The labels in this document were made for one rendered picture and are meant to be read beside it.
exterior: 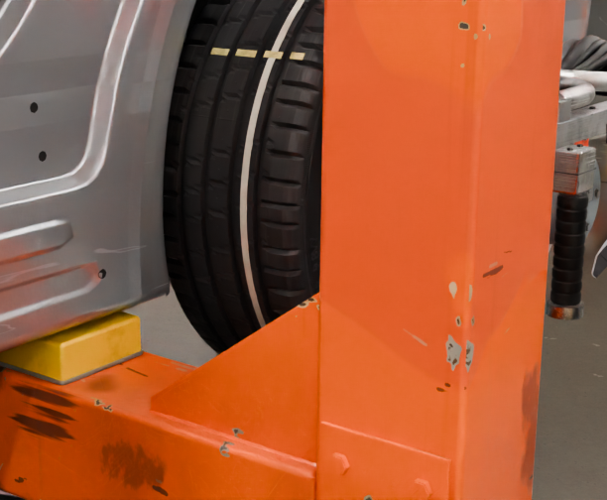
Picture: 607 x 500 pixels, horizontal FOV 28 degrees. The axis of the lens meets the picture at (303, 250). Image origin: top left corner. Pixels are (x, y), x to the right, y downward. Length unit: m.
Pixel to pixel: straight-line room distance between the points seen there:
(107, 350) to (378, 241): 0.49
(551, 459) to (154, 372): 1.60
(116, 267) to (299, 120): 0.28
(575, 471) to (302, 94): 1.59
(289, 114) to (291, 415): 0.41
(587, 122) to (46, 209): 0.64
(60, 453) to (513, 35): 0.73
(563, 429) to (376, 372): 1.99
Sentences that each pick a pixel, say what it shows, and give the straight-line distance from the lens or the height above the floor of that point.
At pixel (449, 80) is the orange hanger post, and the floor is 1.07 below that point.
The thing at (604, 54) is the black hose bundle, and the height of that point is 1.03.
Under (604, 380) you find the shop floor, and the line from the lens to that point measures 3.43.
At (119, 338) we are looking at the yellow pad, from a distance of 1.49.
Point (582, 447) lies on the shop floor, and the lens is 3.00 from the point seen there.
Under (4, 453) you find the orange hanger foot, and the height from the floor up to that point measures 0.57.
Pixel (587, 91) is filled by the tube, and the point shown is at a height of 1.01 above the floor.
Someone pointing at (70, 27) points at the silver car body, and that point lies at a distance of 1.40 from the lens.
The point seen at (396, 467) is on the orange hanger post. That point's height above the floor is 0.72.
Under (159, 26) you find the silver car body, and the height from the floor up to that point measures 1.08.
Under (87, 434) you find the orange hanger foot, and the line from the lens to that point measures 1.41.
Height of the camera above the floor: 1.21
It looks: 15 degrees down
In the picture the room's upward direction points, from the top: 1 degrees clockwise
